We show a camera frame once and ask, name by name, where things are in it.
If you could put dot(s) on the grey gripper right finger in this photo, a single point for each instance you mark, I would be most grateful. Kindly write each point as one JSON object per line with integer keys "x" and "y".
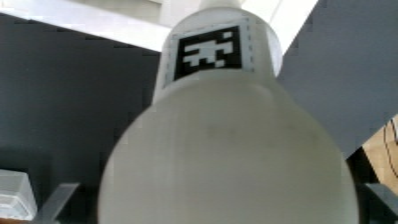
{"x": 383, "y": 204}

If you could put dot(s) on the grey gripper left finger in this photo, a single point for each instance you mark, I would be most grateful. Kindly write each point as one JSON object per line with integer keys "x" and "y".
{"x": 56, "y": 204}

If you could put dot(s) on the white lamp bulb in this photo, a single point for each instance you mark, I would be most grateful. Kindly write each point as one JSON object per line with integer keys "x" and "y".
{"x": 225, "y": 159}

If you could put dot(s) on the white front rail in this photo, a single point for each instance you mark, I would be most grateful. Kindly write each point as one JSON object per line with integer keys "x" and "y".
{"x": 122, "y": 20}

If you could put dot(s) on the white rail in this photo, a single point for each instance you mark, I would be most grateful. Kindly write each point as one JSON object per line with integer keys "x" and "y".
{"x": 285, "y": 13}
{"x": 122, "y": 20}

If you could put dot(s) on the white right rail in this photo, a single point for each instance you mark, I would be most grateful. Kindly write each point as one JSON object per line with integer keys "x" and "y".
{"x": 285, "y": 13}

